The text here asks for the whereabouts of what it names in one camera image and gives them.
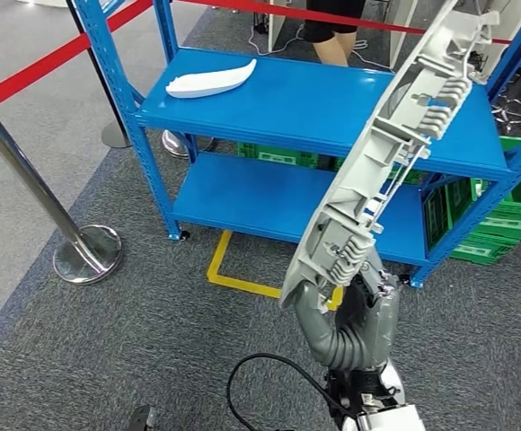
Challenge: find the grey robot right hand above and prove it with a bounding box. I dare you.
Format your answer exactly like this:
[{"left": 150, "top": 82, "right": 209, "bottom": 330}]
[{"left": 294, "top": 252, "right": 402, "bottom": 369}]

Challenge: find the grey plastic wheel hubcap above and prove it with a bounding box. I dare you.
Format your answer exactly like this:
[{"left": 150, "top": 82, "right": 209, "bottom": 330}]
[{"left": 279, "top": 0, "right": 500, "bottom": 313}]

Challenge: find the blue metal shelf rack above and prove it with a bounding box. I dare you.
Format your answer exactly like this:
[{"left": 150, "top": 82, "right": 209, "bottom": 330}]
[{"left": 70, "top": 0, "right": 521, "bottom": 290}]

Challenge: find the white curved plastic part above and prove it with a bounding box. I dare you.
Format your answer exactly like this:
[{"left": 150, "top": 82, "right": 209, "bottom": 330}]
[{"left": 165, "top": 57, "right": 257, "bottom": 100}]

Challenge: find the yellow floor tape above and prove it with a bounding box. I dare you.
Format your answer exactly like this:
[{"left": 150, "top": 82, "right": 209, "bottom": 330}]
[{"left": 206, "top": 230, "right": 344, "bottom": 312}]

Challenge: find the chrome office chair base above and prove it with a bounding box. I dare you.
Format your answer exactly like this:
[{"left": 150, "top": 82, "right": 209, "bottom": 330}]
[{"left": 491, "top": 96, "right": 521, "bottom": 136}]

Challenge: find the person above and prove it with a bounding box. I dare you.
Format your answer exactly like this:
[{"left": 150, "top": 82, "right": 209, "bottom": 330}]
[{"left": 304, "top": 0, "right": 367, "bottom": 67}]

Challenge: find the white desk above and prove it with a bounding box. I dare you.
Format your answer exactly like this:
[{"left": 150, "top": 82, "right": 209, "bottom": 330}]
[{"left": 267, "top": 0, "right": 418, "bottom": 71}]

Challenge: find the black robot left foot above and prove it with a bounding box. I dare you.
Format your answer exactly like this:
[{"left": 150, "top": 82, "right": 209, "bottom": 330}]
[{"left": 128, "top": 404, "right": 157, "bottom": 431}]

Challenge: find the white desk panel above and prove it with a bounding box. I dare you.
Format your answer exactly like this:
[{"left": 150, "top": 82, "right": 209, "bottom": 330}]
[{"left": 496, "top": 0, "right": 521, "bottom": 75}]

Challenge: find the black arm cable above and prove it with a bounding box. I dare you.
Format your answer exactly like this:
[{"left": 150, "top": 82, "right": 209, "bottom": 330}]
[{"left": 225, "top": 352, "right": 349, "bottom": 431}]

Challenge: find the dark chrome stanchion post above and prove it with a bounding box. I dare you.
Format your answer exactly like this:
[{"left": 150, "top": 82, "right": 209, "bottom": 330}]
[{"left": 162, "top": 129, "right": 218, "bottom": 161}]

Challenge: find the black stanchion post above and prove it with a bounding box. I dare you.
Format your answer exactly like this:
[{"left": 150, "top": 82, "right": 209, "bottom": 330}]
[{"left": 64, "top": 0, "right": 131, "bottom": 150}]

